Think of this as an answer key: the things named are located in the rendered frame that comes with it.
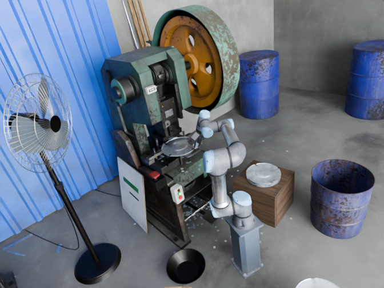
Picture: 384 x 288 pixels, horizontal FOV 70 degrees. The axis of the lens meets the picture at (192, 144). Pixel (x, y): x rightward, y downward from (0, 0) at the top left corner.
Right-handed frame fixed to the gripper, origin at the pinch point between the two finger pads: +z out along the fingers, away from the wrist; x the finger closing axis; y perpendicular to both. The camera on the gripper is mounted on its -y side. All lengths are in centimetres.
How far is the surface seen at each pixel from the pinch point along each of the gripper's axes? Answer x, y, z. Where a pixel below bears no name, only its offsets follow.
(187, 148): 5.2, -2.3, 3.8
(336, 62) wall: 6, 327, 33
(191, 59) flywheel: 43, 30, -45
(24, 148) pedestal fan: 37, -100, -36
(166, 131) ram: 22.5, -9.4, -4.7
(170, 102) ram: 31.1, -0.1, -24.0
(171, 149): 14.4, -10.3, 8.1
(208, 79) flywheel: 25, 33, -36
